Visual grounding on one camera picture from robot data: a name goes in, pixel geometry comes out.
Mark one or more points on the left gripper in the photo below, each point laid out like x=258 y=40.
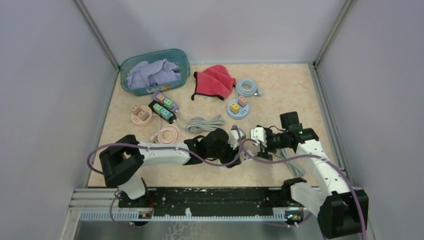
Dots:
x=231 y=151

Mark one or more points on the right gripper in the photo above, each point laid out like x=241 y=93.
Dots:
x=265 y=154

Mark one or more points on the yellow USB charger plug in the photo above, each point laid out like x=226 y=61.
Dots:
x=234 y=108

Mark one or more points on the round blue power socket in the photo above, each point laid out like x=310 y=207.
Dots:
x=242 y=114

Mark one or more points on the pink USB charger plug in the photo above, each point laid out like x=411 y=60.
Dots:
x=241 y=101

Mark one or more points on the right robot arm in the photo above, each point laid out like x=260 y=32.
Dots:
x=339 y=208

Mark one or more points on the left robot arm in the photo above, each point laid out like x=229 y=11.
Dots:
x=120 y=161

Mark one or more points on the teal plug on black strip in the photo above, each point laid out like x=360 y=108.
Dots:
x=166 y=114

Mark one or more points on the green plug on purple strip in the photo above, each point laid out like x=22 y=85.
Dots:
x=168 y=103

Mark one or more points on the green plug on black strip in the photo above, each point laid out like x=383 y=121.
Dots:
x=157 y=108

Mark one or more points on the pink plug on purple strip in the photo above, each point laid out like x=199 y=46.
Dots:
x=160 y=97

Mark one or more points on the round pink power socket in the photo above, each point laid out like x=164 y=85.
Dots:
x=136 y=121

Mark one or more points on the pink plug on pink socket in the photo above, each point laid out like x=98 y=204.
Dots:
x=136 y=109

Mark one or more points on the black power strip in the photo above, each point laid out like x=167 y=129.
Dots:
x=171 y=121

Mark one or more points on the purple power strip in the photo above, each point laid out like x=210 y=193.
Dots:
x=175 y=109

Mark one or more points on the red microfiber cloth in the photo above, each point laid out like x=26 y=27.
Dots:
x=215 y=81

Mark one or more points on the teal plastic bin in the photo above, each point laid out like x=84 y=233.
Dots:
x=174 y=55

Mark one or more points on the lavender cloth in bin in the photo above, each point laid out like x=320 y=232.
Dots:
x=145 y=74

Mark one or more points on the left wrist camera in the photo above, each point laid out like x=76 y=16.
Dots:
x=235 y=136

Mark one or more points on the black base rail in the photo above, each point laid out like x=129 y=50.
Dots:
x=217 y=202

